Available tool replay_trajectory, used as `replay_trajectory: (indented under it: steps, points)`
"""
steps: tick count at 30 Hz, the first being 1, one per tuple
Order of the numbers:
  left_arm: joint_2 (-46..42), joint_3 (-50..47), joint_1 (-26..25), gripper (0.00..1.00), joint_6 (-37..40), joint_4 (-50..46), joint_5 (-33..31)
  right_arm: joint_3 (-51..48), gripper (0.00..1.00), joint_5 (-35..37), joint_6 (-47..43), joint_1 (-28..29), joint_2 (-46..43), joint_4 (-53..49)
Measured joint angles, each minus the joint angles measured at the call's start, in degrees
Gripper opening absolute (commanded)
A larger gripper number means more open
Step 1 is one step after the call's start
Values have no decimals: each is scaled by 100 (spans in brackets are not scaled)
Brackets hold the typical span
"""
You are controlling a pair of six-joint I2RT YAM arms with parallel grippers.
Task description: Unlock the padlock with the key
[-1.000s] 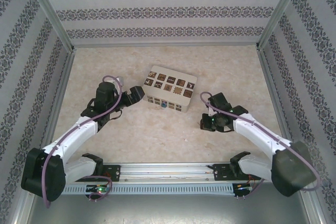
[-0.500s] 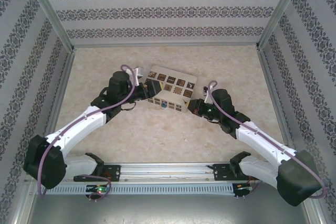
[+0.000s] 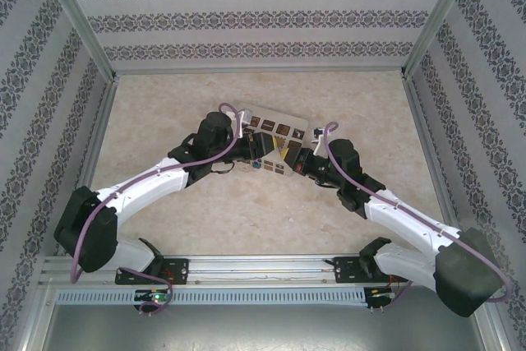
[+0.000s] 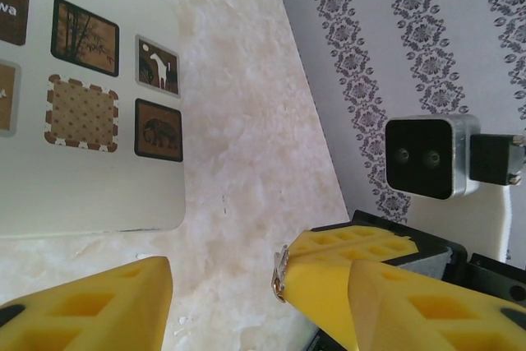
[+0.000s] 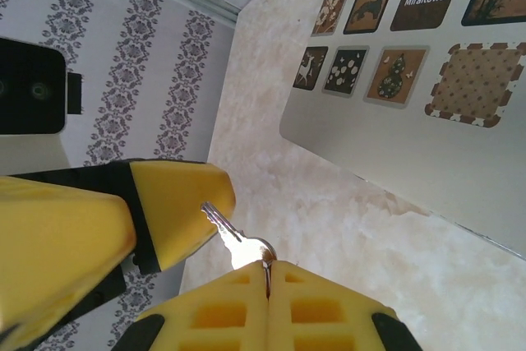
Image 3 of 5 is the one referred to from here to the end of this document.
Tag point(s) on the black mounting plate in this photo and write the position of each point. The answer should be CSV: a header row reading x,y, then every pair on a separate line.
x,y
345,269
178,269

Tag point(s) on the grey metal sheet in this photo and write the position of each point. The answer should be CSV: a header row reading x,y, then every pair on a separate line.
x,y
263,330

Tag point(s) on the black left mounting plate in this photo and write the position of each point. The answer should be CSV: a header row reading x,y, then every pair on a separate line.
x,y
178,269

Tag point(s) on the white tray with brown squares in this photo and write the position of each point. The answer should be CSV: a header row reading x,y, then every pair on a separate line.
x,y
273,121

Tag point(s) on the left circuit board green light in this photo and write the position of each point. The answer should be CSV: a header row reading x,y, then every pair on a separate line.
x,y
154,296

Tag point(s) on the aluminium frame post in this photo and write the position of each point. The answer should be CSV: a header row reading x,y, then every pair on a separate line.
x,y
78,18
437,18

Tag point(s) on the aluminium table side rail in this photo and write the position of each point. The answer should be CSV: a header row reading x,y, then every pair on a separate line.
x,y
100,129
427,141

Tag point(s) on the right circuit board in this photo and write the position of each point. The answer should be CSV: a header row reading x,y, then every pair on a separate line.
x,y
380,293

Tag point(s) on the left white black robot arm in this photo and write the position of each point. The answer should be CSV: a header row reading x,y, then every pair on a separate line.
x,y
144,186

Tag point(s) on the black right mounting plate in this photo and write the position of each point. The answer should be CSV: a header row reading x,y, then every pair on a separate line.
x,y
345,269

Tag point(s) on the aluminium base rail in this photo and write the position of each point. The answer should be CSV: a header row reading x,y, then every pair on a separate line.
x,y
263,269

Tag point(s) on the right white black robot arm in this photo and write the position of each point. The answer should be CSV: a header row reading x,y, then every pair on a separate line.
x,y
411,219

